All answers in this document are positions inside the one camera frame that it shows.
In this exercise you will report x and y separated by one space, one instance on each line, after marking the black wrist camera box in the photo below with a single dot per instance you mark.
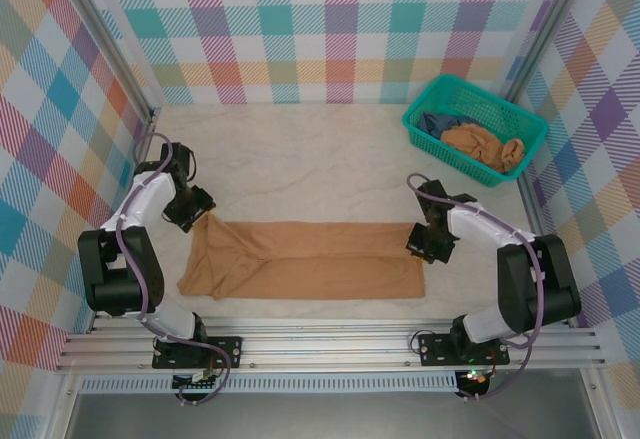
202 199
417 240

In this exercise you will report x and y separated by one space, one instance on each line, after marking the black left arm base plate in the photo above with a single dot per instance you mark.
227 349

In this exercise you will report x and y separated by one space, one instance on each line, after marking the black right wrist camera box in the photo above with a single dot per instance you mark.
417 240

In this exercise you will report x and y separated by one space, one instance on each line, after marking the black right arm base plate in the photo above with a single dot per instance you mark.
435 349

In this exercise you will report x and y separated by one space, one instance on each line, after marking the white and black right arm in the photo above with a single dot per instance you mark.
540 279

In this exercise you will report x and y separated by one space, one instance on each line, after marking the tan t-shirt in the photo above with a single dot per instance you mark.
480 146
320 259

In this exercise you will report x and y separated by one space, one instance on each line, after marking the crumpled tan t-shirt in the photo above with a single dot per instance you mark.
480 146

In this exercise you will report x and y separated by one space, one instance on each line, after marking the teal plastic basket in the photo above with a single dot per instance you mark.
520 124

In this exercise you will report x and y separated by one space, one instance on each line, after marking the aluminium corner post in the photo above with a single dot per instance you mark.
107 39
547 29

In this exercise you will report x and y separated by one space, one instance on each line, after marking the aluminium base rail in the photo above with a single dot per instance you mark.
325 346

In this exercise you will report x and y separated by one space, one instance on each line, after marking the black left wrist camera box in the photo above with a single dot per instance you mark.
202 199

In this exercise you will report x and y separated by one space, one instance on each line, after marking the small electronics board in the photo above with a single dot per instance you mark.
195 381
475 379

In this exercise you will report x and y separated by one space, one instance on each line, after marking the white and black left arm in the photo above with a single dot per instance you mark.
120 269

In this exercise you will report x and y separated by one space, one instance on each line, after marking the crumpled blue t-shirt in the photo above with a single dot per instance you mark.
440 123

